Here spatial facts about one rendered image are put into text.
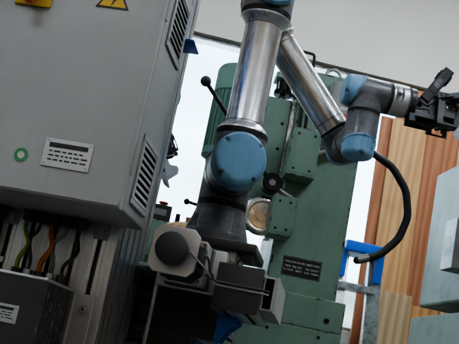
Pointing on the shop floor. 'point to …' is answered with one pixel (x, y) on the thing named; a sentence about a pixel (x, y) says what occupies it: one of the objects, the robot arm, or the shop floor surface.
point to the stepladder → (371, 318)
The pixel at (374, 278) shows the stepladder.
